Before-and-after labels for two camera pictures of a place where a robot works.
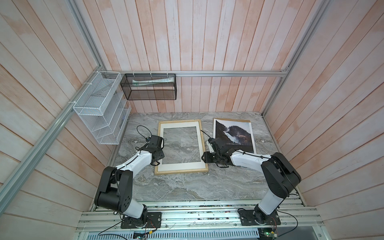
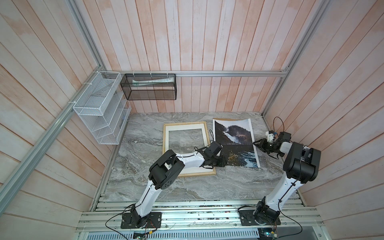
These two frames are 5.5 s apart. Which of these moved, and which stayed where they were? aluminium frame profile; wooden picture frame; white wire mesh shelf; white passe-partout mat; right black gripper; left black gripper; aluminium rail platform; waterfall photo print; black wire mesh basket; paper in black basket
Moved: wooden picture frame; white passe-partout mat; left black gripper; right black gripper
Stayed: black wire mesh basket; white wire mesh shelf; paper in black basket; waterfall photo print; aluminium frame profile; aluminium rail platform
